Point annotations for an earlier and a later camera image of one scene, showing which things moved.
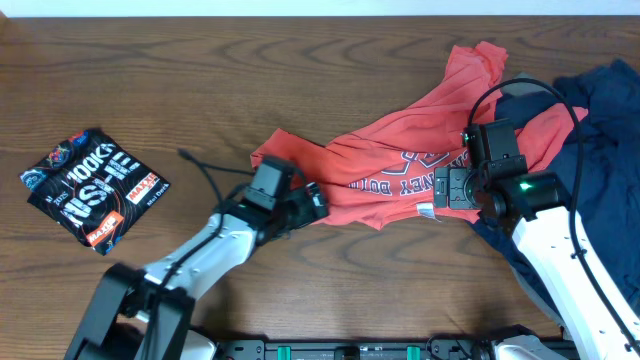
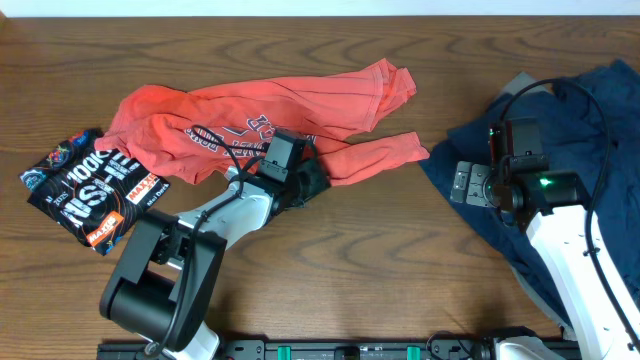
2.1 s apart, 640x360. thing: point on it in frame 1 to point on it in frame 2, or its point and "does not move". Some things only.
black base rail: [352, 350] does not move
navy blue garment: [600, 166] does not move
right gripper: [457, 198] to [475, 193]
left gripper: [306, 214] to [313, 169]
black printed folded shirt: [95, 187] does not move
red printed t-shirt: [385, 175] to [221, 129]
